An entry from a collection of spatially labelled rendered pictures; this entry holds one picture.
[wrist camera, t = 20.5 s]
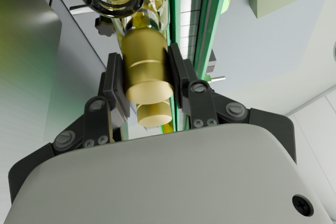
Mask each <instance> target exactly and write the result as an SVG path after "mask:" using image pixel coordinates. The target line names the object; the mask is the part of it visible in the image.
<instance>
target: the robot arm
mask: <svg viewBox="0 0 336 224"><path fill-rule="evenodd" d="M167 50H168V57H169V62H170V67H171V72H172V76H173V81H174V86H175V90H174V94H175V99H176V103H177V107H178V109H181V112H182V113H185V114H187V115H188V126H189V129H186V130H180V131H174V132H168V133H163V134H157V135H151V136H145V137H140V138H134V139H128V140H124V138H123V130H122V124H123V123H127V122H128V118H130V101H129V100H128V99H127V98H126V96H125V88H124V70H123V60H122V57H121V54H120V53H119V54H118V53H117V52H113V53H109V54H108V61H107V67H106V71H105V72H102V73H101V77H100V83H99V88H98V94H97V96H95V97H92V98H91V99H89V100H88V101H87V102H86V104H85V106H84V114H83V115H81V116H80V117H79V118H78V119H76V120H75V121H74V122H73V123H72V124H70V125H69V126H68V127H67V128H65V129H64V130H63V131H62V132H60V133H59V134H58V135H57V136H56V138H55V139H54V142H53V143H51V142H49V143H47V144H46V145H44V146H42V147H41V148H39V149H37V150H36V151H34V152H32V153H31V154H29V155H27V156H26V157H24V158H22V159H21V160H19V161H18V162H16V163H15V164H14V165H13V166H12V167H11V168H10V170H9V172H8V183H9V191H10V199H11V208H10V210H9V212H8V214H7V216H6V219H5V221H4V223H3V224H333V222H332V220H331V219H330V217H329V215H328V214H327V212H326V210H325V209H324V207H323V205H322V204H321V202H320V201H319V199H318V197H317V196H316V194H315V192H314V191H313V189H312V187H311V186H310V184H309V183H308V181H307V180H306V178H305V177H304V175H303V174H302V172H301V171H300V169H299V168H298V166H297V155H296V141H295V126H294V123H293V122H292V120H291V119H289V118H288V117H287V116H284V115H281V114H277V113H273V112H268V111H264V110H260V109H256V108H250V109H248V108H246V107H245V106H244V105H243V104H242V103H240V102H238V101H235V100H233V99H231V98H228V97H226V96H223V95H221V94H219V93H216V92H214V91H212V90H211V87H210V85H209V83H208V82H207V81H205V80H202V79H198V77H197V74H196V72H195V69H194V67H193V64H192V62H191V59H190V58H186V59H183V57H182V55H181V52H180V49H179V46H178V43H177V42H176V43H170V46H167Z"/></svg>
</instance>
